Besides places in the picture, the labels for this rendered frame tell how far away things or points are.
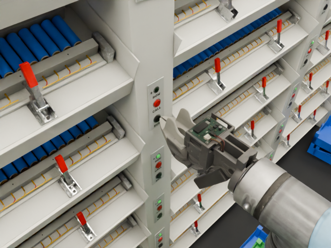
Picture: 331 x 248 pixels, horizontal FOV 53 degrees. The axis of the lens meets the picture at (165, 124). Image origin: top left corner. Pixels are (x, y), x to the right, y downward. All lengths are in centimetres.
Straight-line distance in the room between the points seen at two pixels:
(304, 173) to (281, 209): 148
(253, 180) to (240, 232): 119
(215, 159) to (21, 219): 36
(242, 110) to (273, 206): 62
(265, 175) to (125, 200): 44
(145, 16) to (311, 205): 37
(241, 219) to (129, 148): 111
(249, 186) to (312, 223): 10
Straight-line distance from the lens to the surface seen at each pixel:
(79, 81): 57
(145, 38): 56
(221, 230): 170
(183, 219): 131
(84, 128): 71
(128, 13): 52
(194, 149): 59
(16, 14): 44
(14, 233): 68
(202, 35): 70
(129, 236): 106
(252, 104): 115
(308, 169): 203
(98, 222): 87
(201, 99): 84
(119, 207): 88
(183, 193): 113
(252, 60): 99
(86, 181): 69
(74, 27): 64
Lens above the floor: 151
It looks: 46 degrees down
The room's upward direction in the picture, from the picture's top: straight up
